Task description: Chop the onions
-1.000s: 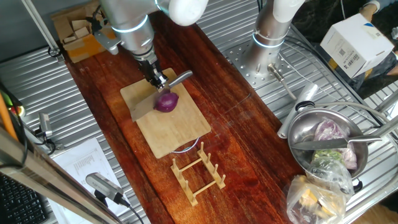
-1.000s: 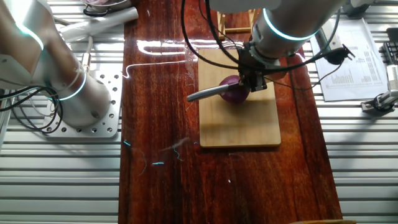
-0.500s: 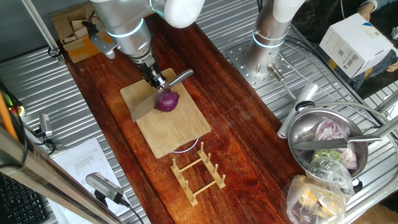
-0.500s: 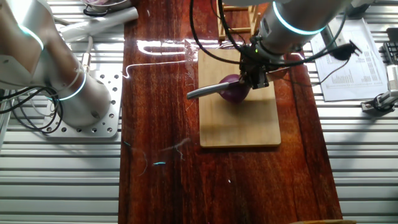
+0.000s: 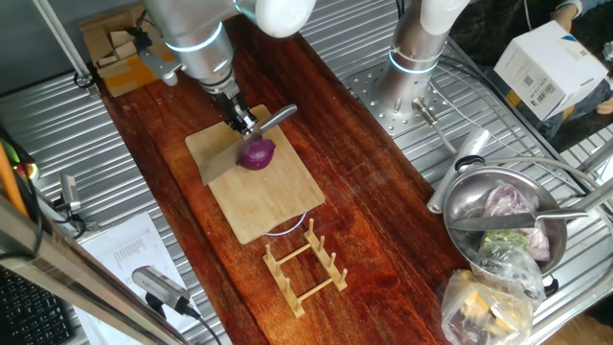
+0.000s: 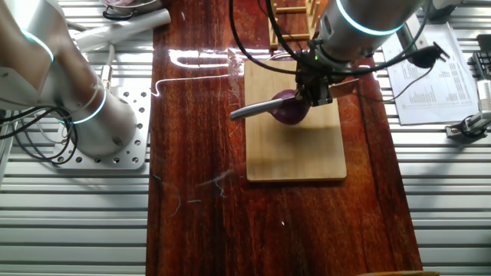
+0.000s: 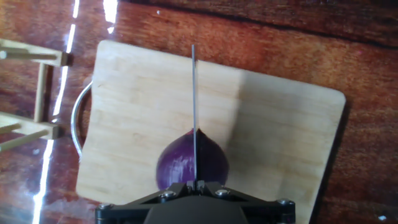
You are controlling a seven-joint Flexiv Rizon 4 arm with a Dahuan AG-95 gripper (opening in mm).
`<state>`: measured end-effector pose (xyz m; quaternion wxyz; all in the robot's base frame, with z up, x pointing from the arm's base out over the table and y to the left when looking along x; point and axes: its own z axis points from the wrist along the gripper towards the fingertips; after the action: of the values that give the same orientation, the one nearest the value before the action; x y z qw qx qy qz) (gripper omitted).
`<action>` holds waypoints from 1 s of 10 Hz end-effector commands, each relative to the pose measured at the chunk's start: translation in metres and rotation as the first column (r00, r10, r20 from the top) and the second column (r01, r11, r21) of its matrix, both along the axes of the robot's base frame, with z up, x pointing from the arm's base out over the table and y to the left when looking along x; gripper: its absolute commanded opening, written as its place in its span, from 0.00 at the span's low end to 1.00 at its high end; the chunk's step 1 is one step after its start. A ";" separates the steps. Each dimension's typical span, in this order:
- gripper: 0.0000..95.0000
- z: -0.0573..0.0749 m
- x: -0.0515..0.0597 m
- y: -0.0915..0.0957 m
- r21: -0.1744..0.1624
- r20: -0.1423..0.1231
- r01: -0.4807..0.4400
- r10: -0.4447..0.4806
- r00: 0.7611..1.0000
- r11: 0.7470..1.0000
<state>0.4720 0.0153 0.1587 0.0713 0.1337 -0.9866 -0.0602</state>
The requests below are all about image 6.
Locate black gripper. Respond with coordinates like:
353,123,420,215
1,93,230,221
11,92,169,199
294,57,346,108

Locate purple onion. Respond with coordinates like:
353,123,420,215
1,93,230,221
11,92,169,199
270,89,311,126

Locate steel cleaver knife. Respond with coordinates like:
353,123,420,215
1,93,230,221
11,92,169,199
229,78,361,122

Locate bamboo cutting board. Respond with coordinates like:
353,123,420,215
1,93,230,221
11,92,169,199
243,57,348,183

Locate wooden knife rack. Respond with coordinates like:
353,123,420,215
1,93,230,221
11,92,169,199
267,0,322,50

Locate printed paper sheet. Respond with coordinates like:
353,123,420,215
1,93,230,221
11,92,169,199
381,21,480,127

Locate glossy wood-grain table mat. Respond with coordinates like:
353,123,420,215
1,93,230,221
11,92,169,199
145,0,423,276

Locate white plastic roll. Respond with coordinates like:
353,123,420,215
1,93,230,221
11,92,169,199
72,8,172,54

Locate thick black gripper cable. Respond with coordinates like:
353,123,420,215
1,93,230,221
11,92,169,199
228,0,308,76

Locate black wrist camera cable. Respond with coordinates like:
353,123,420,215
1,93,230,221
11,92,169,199
329,49,434,77

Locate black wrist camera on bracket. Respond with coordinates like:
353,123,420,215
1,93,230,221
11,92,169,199
397,15,452,70

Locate grey metal mount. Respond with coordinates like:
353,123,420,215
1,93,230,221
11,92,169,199
417,0,463,21

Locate silver bar-shaped camera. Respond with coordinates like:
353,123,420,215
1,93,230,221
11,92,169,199
475,78,491,113

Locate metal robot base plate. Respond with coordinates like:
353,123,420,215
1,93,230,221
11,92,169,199
51,86,153,172

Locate steel bowl with black handles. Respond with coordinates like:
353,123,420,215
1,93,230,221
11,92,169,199
97,0,162,21

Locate grey cable with metal connector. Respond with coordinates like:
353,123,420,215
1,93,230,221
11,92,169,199
100,44,117,91

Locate black looped robot cables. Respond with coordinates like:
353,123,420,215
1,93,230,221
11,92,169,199
0,105,80,166

